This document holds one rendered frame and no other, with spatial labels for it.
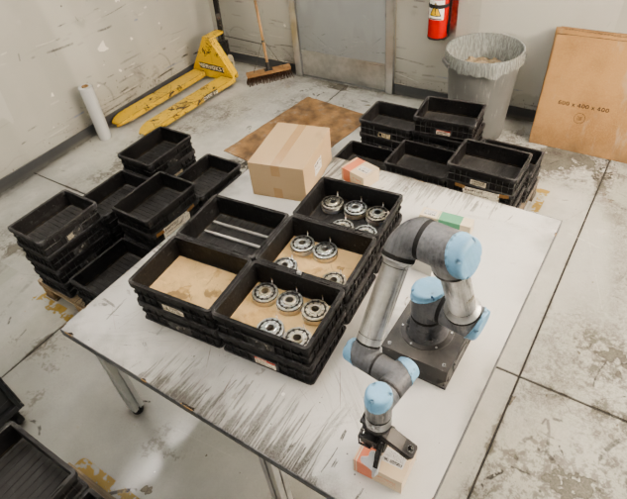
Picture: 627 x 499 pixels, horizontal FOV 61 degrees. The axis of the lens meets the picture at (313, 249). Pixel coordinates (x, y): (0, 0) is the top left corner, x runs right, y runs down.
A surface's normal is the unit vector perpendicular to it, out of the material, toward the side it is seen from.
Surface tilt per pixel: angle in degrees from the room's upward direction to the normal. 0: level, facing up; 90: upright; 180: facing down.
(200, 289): 0
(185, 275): 0
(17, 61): 90
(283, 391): 0
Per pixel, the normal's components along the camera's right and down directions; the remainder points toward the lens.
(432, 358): -0.13, -0.73
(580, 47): -0.54, 0.48
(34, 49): 0.84, 0.32
